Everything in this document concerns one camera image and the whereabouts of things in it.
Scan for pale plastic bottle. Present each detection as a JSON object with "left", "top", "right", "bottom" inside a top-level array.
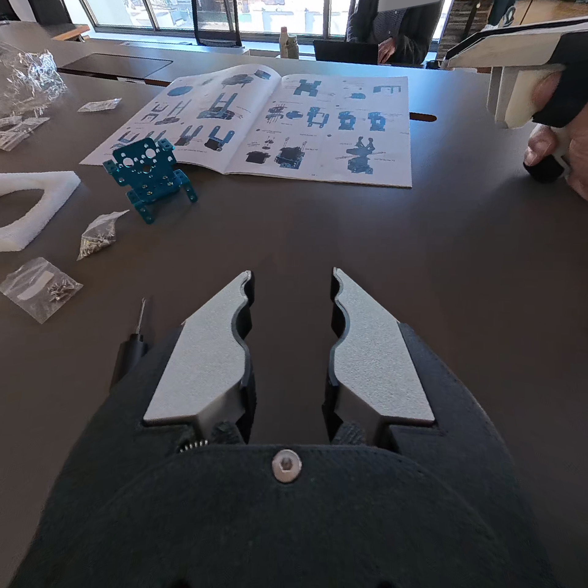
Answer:
[{"left": 279, "top": 26, "right": 300, "bottom": 59}]

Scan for white foam packing piece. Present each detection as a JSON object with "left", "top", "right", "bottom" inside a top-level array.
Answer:
[{"left": 0, "top": 171, "right": 81, "bottom": 252}]

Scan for crumpled clear plastic wrap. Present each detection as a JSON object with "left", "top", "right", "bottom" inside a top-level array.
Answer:
[{"left": 0, "top": 40, "right": 68, "bottom": 119}]

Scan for blue metal bracket assembly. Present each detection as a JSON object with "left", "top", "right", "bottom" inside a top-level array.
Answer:
[{"left": 103, "top": 137, "right": 198, "bottom": 225}]

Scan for pointed clear screw bag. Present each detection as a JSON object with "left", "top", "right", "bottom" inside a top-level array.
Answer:
[{"left": 77, "top": 209, "right": 131, "bottom": 262}]

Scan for person's right hand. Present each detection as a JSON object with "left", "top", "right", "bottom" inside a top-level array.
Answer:
[{"left": 524, "top": 73, "right": 588, "bottom": 201}]

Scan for labelled clear screw bag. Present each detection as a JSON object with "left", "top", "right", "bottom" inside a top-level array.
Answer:
[{"left": 0, "top": 256, "right": 85, "bottom": 325}]

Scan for black desk cable flap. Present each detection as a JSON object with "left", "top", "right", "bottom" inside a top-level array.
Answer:
[{"left": 57, "top": 52, "right": 175, "bottom": 87}]

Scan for black laptop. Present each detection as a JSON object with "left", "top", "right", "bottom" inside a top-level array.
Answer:
[{"left": 313, "top": 40, "right": 380, "bottom": 64}]

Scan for small clear screw bag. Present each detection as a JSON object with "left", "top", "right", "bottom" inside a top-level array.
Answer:
[
  {"left": 77, "top": 97, "right": 123, "bottom": 114},
  {"left": 0, "top": 116, "right": 51, "bottom": 134},
  {"left": 0, "top": 128, "right": 34, "bottom": 152}
]

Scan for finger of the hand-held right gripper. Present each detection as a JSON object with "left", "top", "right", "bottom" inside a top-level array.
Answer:
[{"left": 442, "top": 28, "right": 566, "bottom": 130}]

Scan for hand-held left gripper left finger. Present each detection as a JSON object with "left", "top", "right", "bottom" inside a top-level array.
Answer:
[{"left": 142, "top": 270, "right": 256, "bottom": 444}]

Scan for black screwdriver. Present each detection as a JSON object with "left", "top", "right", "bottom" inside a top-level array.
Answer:
[{"left": 109, "top": 296, "right": 153, "bottom": 392}]

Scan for assembly instruction booklet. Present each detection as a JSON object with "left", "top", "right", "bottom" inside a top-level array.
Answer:
[{"left": 80, "top": 64, "right": 413, "bottom": 188}]

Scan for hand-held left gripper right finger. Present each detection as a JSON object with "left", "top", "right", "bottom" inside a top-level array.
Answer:
[{"left": 323, "top": 267, "right": 436, "bottom": 446}]

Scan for black mesh office chair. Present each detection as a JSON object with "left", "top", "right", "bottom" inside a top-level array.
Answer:
[{"left": 192, "top": 0, "right": 244, "bottom": 47}]

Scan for large window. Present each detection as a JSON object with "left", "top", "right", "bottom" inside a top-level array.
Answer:
[{"left": 62, "top": 0, "right": 453, "bottom": 35}]

